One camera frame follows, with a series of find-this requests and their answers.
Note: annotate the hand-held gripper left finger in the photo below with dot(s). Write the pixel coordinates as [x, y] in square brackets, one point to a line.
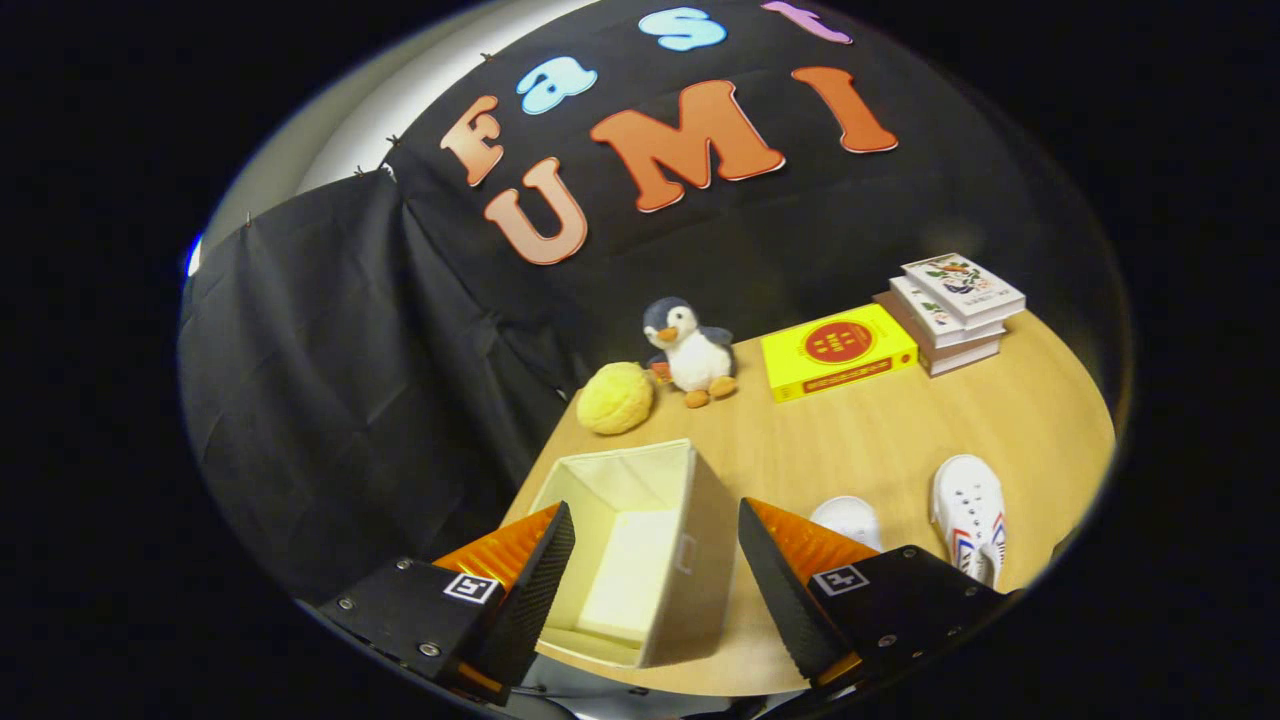
[535, 590]

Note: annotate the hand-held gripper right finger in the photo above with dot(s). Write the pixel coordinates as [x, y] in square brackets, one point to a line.
[785, 600]

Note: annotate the beige fabric storage box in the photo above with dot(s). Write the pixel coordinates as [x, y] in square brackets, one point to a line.
[700, 560]

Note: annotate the white striped canvas shoe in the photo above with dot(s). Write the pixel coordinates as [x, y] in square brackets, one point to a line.
[968, 505]
[848, 517]

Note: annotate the yellow plush ball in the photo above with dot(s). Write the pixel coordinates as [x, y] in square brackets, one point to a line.
[615, 398]

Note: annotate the yellow book with red circle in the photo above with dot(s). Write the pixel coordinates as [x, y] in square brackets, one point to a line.
[840, 345]

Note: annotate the penguin plush toy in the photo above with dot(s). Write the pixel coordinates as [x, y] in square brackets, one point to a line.
[695, 355]

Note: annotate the brown cover book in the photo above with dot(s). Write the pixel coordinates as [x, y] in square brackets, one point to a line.
[945, 355]

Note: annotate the white paperback book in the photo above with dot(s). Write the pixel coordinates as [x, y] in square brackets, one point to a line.
[925, 310]

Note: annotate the floral cover white book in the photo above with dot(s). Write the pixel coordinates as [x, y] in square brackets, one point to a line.
[965, 283]

